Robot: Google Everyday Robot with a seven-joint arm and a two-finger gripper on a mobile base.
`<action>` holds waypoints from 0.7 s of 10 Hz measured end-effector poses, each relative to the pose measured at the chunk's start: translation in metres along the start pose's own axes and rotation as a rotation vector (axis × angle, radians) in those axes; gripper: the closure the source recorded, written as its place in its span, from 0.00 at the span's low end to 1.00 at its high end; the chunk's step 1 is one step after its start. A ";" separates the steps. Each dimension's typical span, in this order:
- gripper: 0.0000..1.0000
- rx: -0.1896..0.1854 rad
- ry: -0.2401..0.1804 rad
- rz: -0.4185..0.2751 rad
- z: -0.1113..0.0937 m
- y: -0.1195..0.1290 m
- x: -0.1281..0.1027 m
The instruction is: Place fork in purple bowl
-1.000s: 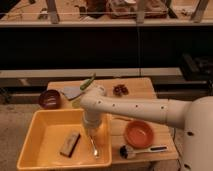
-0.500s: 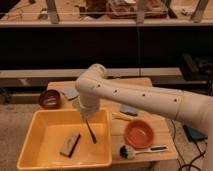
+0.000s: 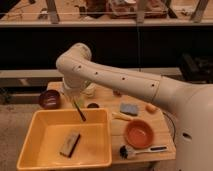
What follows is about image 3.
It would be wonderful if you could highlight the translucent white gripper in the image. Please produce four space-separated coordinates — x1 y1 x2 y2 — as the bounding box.
62 80 84 104

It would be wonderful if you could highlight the silver metal fork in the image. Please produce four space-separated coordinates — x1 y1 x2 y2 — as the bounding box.
74 101 86 122

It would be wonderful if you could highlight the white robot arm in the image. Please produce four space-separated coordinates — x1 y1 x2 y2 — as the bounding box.
56 43 213 171

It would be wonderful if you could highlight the purple bowl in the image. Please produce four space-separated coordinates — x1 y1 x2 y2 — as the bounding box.
38 89 61 109

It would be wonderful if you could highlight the orange bowl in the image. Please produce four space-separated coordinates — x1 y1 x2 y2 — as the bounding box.
124 120 154 149

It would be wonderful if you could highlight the white cup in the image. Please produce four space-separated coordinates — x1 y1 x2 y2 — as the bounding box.
83 83 95 98

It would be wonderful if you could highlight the dark small round dish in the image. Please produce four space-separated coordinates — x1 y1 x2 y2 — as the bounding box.
87 103 100 108

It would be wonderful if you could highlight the brown pine cone toy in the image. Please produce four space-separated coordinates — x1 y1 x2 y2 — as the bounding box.
113 90 123 97

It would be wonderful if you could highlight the yellow banana piece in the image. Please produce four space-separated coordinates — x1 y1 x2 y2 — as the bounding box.
112 112 133 121

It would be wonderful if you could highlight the yellow plastic tub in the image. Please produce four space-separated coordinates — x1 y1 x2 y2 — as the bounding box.
17 108 112 171

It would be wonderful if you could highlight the brown scrubbing block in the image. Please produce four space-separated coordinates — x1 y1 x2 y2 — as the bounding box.
59 132 80 157

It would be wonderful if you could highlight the blue sponge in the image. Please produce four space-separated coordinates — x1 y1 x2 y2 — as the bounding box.
120 103 139 116

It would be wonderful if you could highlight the wooden tray board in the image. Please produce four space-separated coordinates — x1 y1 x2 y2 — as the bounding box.
46 80 177 165

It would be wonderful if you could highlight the black bristle brush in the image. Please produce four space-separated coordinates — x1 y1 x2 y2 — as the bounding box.
119 145 168 159

